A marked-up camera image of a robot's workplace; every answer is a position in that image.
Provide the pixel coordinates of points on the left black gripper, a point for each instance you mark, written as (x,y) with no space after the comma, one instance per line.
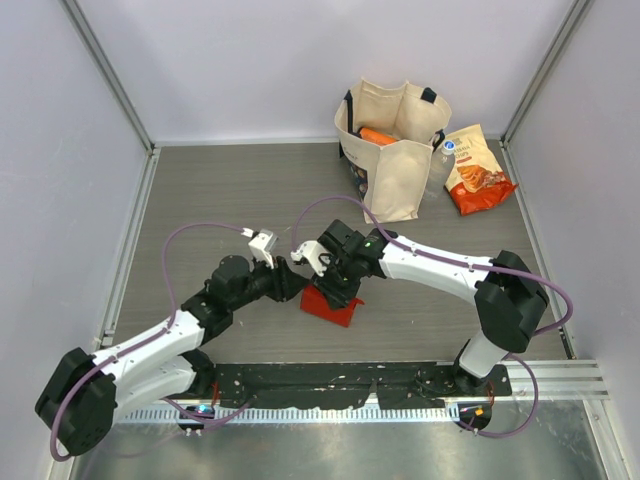
(290,281)

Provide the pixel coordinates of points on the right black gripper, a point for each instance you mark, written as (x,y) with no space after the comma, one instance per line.
(336,297)

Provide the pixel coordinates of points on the red cardboard paper box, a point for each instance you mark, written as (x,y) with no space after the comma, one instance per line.
(314,303)

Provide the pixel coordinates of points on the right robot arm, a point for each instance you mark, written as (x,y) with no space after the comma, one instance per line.
(508,300)

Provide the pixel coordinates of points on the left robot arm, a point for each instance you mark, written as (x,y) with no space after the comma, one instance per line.
(87,392)

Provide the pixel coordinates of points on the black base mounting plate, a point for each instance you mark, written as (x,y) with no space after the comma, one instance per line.
(339,386)

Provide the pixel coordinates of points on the orange item in bag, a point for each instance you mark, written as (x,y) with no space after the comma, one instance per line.
(375,137)

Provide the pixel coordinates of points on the clear plastic water bottle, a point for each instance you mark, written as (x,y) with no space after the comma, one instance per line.
(442,162)

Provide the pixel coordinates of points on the beige canvas tote bag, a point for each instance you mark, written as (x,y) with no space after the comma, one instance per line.
(390,180)

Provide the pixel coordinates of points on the orange chips bag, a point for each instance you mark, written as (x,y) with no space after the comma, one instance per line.
(477,182)

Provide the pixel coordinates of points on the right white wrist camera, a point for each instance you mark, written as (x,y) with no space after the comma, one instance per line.
(311,252)

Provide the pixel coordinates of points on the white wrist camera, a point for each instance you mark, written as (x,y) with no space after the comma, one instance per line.
(311,252)
(261,243)

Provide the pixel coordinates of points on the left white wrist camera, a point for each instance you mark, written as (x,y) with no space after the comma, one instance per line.
(261,243)

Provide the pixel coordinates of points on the slotted cable duct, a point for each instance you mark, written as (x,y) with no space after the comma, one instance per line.
(370,413)

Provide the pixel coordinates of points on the left aluminium frame post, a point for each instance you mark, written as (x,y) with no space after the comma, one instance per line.
(88,37)

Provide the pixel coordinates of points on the aluminium frame post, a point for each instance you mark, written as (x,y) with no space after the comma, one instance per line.
(88,37)
(568,27)

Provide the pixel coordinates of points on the right aluminium frame post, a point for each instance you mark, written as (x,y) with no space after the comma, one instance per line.
(568,27)

